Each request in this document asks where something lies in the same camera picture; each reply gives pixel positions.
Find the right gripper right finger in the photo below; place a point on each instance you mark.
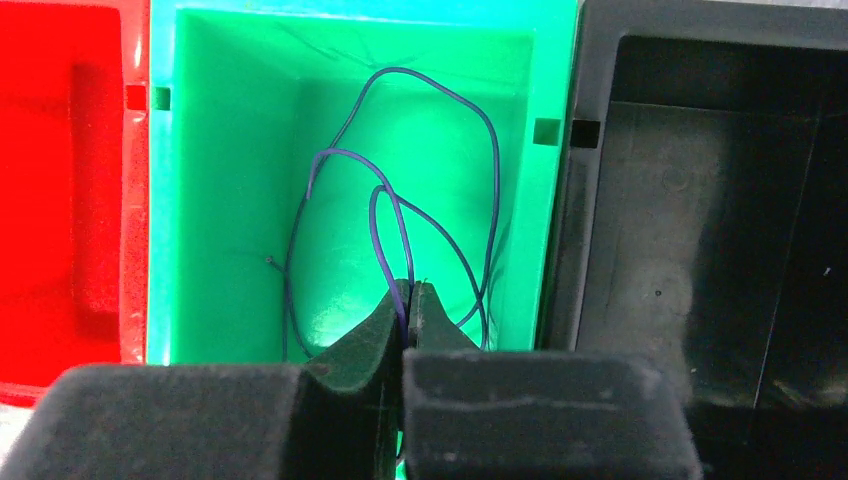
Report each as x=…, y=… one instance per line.
x=471, y=414

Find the green plastic bin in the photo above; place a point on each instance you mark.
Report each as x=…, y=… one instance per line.
x=271, y=124

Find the black plastic bin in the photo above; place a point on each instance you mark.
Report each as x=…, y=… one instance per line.
x=701, y=221

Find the red plastic bin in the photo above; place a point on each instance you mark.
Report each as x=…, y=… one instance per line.
x=75, y=118

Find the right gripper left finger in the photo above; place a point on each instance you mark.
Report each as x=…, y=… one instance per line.
x=333, y=417

